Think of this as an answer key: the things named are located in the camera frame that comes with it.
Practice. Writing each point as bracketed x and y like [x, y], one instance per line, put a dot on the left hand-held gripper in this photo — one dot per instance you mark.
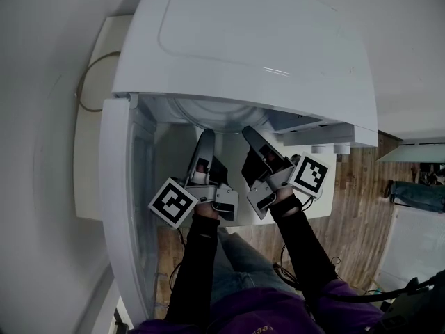
[172, 202]

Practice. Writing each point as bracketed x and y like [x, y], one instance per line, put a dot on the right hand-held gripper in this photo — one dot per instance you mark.
[309, 174]

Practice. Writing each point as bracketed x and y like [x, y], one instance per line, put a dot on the round glass turntable plate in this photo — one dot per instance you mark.
[222, 117]

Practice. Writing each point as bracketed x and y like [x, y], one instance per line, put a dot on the person's right forearm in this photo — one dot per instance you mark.
[302, 242]

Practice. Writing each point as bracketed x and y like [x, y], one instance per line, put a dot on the person's left forearm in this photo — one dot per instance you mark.
[198, 256]

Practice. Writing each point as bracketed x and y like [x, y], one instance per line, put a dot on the person's right hand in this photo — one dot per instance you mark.
[269, 157]

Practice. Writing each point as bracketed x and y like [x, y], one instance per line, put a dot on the person's left hand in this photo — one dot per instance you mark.
[200, 166]

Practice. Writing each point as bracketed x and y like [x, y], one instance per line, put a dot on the white microwave knob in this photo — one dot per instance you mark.
[319, 149]
[341, 149]

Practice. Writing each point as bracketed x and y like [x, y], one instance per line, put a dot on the white microwave oven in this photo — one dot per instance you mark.
[243, 30]

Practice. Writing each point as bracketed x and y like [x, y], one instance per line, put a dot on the person's blue jeans leg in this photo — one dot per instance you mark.
[243, 270]

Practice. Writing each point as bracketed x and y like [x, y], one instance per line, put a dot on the frosted glass panel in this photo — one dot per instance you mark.
[410, 151]

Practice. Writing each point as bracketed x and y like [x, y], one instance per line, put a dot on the person's purple sweatshirt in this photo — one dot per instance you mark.
[278, 311]

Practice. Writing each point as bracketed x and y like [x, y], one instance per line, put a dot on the pile of dark equipment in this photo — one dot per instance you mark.
[431, 176]

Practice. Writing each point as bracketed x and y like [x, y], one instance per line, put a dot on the white flat panel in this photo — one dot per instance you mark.
[413, 245]

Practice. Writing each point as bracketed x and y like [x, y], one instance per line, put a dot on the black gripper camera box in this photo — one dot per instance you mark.
[219, 172]

